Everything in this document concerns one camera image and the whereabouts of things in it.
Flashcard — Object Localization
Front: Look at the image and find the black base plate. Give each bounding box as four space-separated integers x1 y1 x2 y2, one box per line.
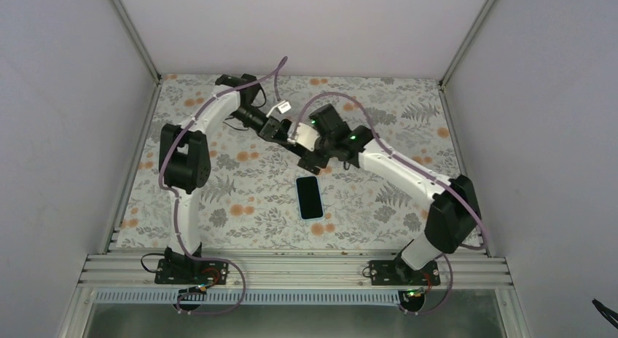
367 260 441 286
154 259 229 286

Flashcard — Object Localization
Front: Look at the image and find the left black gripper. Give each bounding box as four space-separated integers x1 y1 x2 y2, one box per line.
231 105 291 145

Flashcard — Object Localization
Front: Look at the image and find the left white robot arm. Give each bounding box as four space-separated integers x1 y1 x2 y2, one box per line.
159 74 291 283

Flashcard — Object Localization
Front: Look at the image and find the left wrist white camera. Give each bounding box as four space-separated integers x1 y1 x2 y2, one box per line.
266 101 292 117

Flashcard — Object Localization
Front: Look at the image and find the floral patterned table mat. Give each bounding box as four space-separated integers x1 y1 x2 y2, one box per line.
115 74 484 252

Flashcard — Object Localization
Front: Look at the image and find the black object at corner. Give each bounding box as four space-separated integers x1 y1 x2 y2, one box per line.
592 299 618 329

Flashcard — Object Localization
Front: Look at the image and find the perforated grey cable tray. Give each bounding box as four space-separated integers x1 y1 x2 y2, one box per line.
93 288 400 306

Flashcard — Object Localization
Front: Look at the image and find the phone in light blue case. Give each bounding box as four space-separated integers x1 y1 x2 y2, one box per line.
295 176 324 221

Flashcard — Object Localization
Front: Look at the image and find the wrist white camera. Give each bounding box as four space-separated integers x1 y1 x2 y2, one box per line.
266 101 292 117
287 123 320 152

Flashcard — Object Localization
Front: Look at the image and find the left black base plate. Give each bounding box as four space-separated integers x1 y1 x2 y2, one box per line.
154 259 229 286

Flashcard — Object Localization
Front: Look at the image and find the aluminium front rail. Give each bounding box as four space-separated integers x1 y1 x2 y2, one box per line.
78 252 514 290

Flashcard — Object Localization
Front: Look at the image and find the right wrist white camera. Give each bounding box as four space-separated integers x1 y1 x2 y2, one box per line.
287 123 320 152

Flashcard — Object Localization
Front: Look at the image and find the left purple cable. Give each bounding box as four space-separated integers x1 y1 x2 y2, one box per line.
157 55 289 318

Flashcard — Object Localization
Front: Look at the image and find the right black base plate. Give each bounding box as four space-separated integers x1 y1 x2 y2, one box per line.
367 260 441 286

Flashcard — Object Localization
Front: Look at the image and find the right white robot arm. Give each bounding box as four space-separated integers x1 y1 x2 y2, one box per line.
288 104 482 285

